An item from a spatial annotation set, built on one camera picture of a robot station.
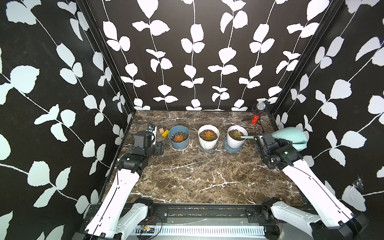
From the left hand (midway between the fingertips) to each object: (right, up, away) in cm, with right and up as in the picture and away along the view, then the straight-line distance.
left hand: (155, 139), depth 76 cm
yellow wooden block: (0, +2, +28) cm, 28 cm away
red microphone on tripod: (+60, +17, +16) cm, 65 cm away
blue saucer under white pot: (+46, -10, +22) cm, 52 cm away
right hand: (+66, 0, -9) cm, 66 cm away
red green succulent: (+29, +1, +19) cm, 35 cm away
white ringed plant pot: (+48, 0, +18) cm, 51 cm away
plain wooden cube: (-4, +3, +30) cm, 31 cm away
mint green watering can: (+71, +2, -4) cm, 71 cm away
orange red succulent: (+10, -1, +16) cm, 19 cm away
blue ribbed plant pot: (+10, +4, +22) cm, 24 cm away
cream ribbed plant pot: (+29, -5, +17) cm, 34 cm away
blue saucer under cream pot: (+32, -9, +22) cm, 40 cm away
